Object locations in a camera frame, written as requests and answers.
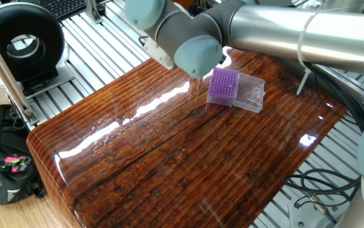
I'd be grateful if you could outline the small aluminium upright bracket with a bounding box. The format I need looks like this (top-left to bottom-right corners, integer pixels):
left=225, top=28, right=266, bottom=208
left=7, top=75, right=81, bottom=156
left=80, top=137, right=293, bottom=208
left=84, top=0, right=104, bottom=25

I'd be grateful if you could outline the purple pipette tip box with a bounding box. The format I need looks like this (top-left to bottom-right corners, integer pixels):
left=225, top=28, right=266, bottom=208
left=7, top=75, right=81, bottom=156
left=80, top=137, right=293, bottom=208
left=205, top=66, right=266, bottom=114

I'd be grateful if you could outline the black cable bundle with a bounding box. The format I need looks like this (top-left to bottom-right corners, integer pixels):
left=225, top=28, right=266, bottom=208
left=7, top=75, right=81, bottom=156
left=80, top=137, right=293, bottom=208
left=282, top=168, right=363, bottom=210

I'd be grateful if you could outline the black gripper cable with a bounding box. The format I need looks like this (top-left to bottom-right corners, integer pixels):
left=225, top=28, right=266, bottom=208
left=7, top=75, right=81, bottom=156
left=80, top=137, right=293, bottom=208
left=273, top=56, right=364, bottom=134

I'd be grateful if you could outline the white zip tie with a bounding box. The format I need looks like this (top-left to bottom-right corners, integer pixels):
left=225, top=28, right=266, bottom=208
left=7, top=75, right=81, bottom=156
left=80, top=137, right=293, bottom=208
left=295, top=11, right=320, bottom=96

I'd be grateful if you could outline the black computer keyboard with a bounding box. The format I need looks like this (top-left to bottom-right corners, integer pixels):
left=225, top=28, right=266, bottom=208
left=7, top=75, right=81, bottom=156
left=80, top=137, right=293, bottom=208
left=38, top=0, right=88, bottom=22

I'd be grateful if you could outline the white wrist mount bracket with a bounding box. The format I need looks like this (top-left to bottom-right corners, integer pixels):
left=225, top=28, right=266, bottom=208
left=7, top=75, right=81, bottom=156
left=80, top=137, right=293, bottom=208
left=142, top=35, right=177, bottom=71

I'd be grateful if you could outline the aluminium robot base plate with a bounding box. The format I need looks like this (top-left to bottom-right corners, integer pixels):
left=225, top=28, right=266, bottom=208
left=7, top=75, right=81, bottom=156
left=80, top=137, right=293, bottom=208
left=287, top=198, right=340, bottom=228

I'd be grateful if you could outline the black backpack with pink accents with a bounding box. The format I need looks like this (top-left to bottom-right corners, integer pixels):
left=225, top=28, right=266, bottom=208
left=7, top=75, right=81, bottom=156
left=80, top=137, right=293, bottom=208
left=0, top=104, right=47, bottom=206

